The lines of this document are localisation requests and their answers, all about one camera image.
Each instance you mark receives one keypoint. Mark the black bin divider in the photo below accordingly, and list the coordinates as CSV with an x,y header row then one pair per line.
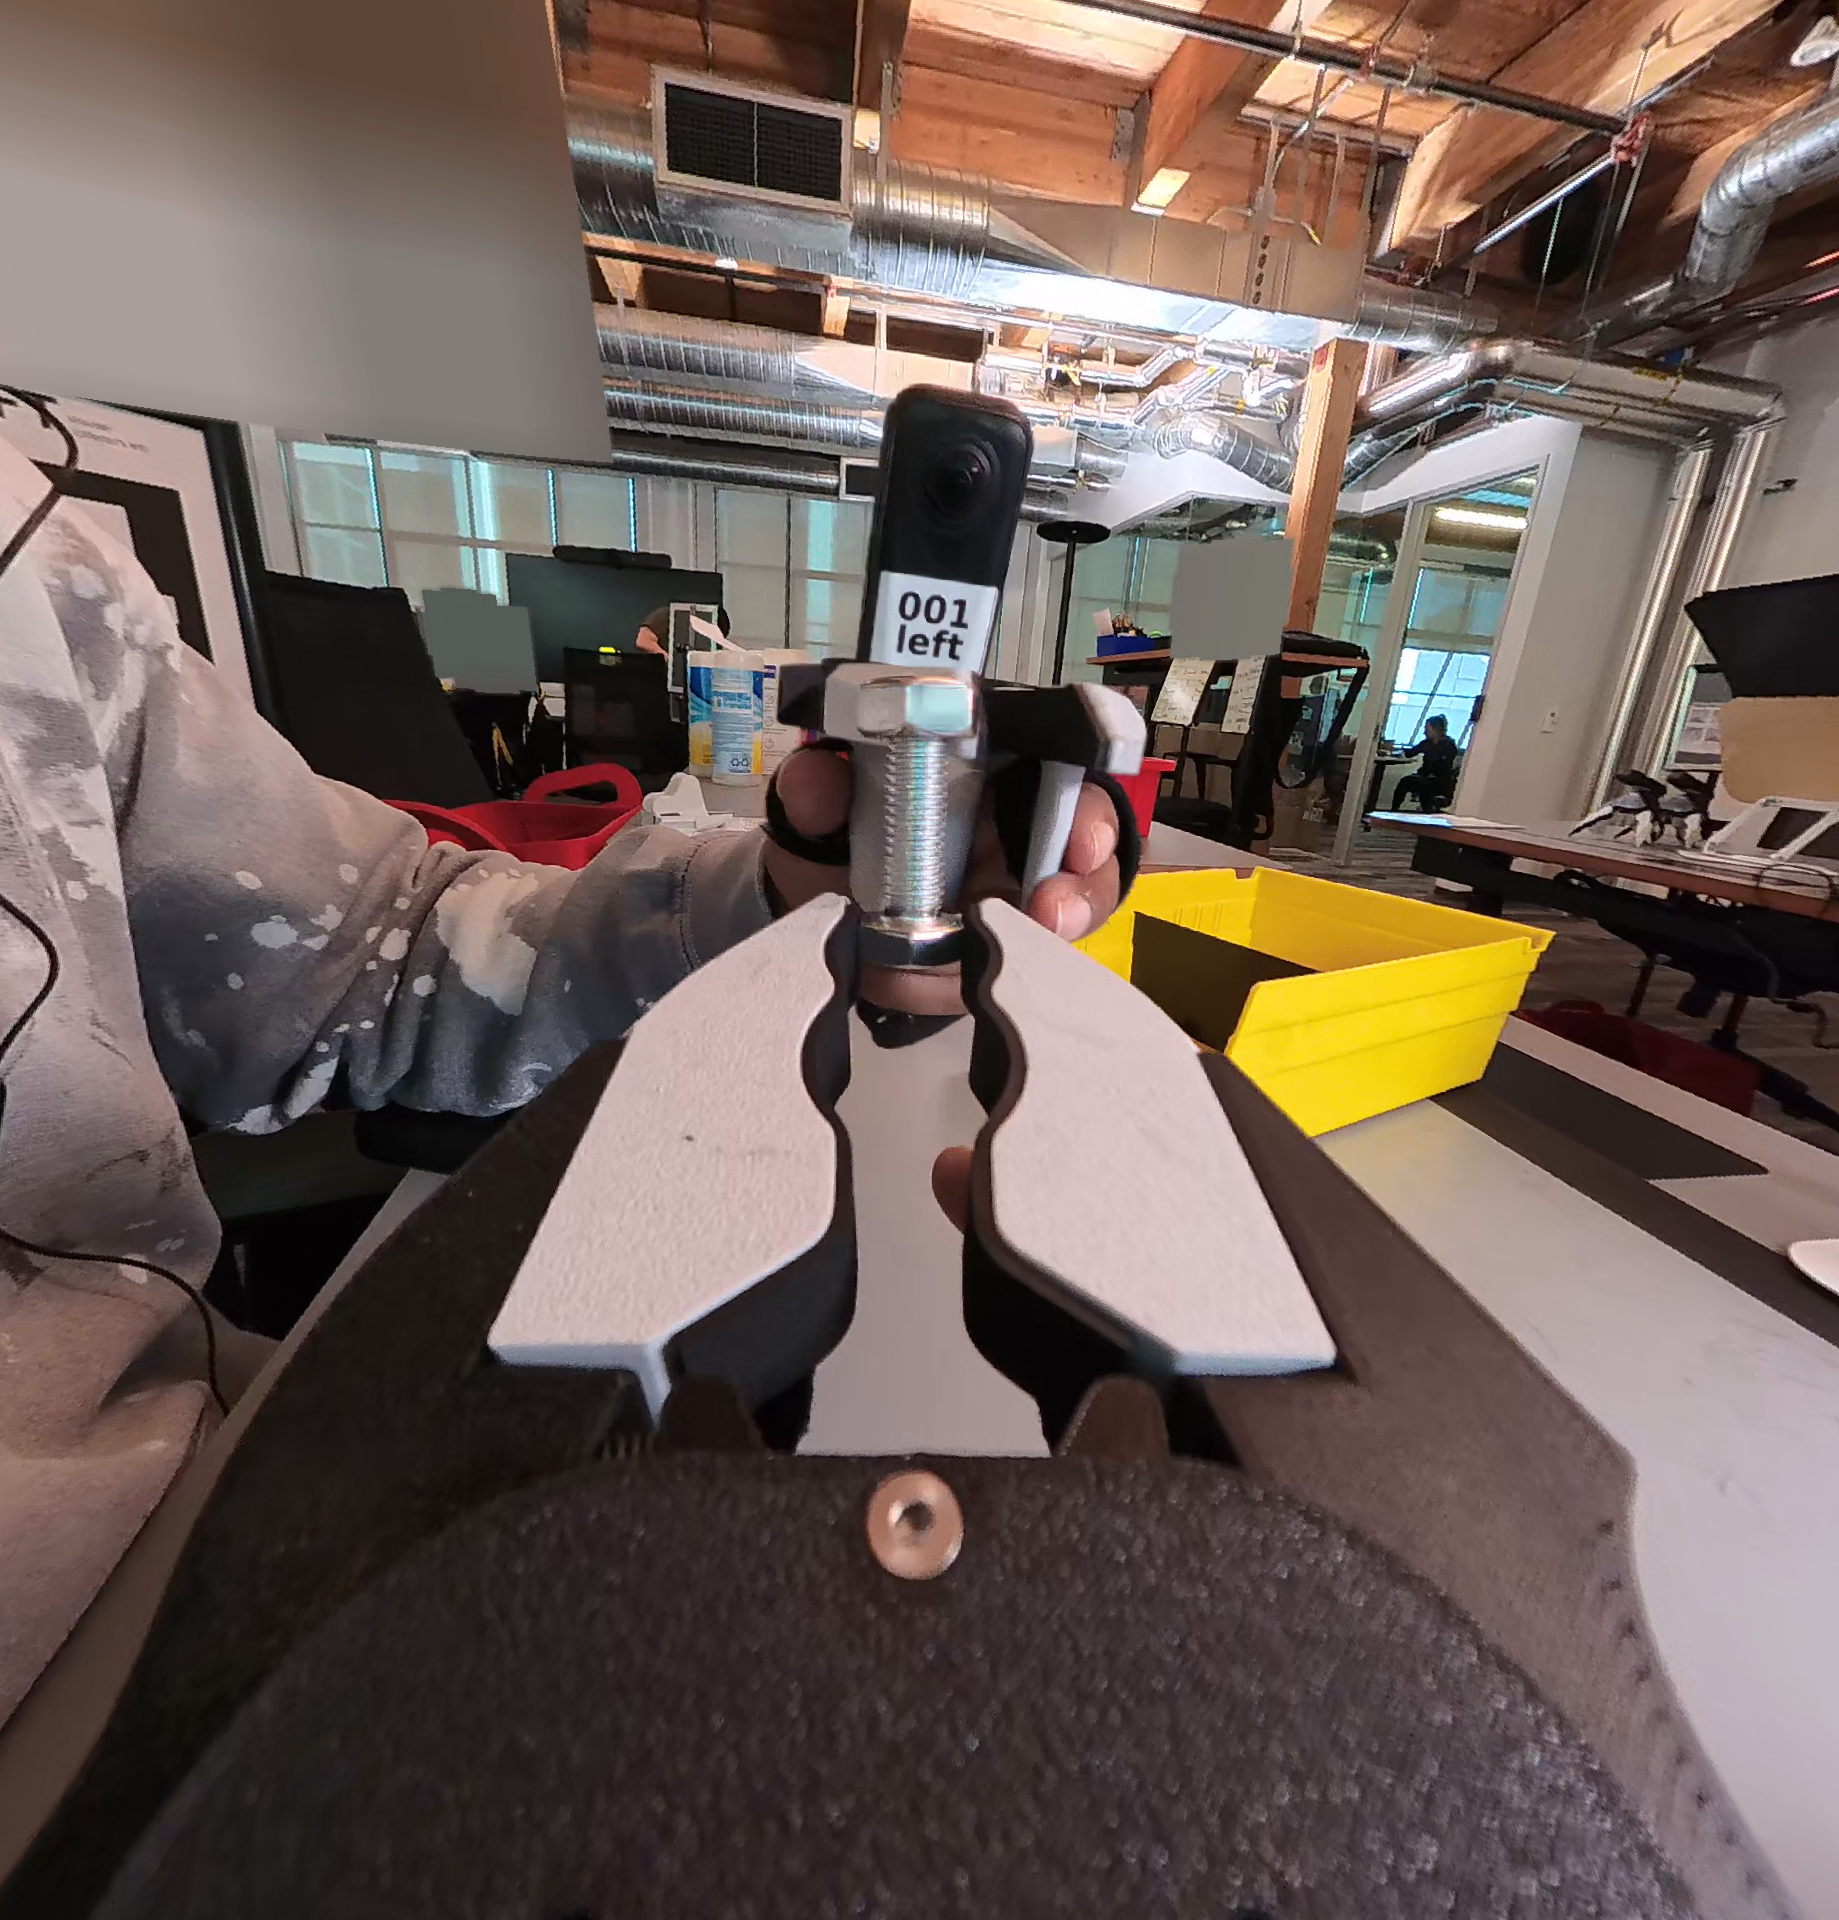
x,y
1204,973

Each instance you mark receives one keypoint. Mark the blue-white wipes tub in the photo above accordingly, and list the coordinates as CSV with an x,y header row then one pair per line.
x,y
730,720

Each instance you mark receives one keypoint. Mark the person's left hand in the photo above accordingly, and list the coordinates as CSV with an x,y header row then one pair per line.
x,y
1090,891

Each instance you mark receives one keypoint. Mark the white tablet stand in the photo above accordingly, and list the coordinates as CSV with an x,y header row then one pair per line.
x,y
1781,828

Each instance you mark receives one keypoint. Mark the silver air duct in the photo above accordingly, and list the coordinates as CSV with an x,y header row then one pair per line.
x,y
936,240

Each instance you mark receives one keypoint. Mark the wooden stand black panel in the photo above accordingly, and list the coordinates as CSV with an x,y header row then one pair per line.
x,y
1789,638

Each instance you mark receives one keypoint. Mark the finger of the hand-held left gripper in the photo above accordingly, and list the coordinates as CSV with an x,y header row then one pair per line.
x,y
826,703
1069,724

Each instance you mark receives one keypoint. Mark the black floor lamp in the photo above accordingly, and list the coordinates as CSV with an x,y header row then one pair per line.
x,y
1076,534

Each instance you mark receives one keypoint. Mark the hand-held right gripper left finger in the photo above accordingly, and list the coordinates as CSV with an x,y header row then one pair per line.
x,y
679,1184

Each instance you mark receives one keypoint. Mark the yellow plastic bin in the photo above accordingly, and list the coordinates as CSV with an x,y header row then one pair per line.
x,y
1383,1022

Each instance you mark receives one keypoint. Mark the silver hex nut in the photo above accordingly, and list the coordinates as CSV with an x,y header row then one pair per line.
x,y
912,944

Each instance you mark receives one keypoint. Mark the small white plastic holder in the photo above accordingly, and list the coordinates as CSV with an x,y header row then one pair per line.
x,y
683,796

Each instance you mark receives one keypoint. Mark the small black white device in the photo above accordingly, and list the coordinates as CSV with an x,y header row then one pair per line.
x,y
1639,811

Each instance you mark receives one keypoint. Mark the person's right hand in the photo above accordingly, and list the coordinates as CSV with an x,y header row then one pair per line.
x,y
956,1188

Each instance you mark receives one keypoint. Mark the black partition panel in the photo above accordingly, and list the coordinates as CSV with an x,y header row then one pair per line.
x,y
366,688

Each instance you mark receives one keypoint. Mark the white box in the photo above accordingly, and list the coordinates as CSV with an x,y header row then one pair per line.
x,y
784,704

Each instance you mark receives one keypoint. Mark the white air vent grille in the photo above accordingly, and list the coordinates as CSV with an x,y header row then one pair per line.
x,y
751,137

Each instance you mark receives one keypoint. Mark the person's left forearm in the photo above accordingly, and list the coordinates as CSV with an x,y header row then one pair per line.
x,y
561,960

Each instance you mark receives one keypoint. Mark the black framed marker board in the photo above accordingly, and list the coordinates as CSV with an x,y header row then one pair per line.
x,y
139,444

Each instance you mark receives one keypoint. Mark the silver flange bolt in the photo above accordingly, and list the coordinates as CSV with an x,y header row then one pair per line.
x,y
917,825

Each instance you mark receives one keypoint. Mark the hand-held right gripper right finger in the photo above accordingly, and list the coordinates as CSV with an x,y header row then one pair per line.
x,y
1144,1200

